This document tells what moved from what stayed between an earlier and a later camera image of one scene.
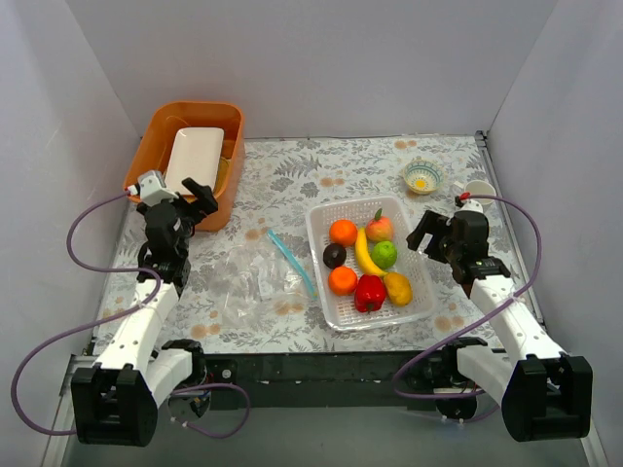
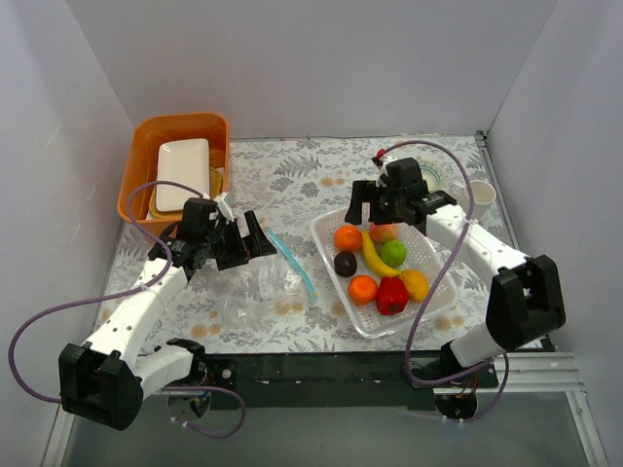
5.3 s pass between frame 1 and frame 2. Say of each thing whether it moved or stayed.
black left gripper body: moved
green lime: moved
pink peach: stayed
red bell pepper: moved
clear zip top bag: stayed
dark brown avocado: moved
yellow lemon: moved
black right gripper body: moved
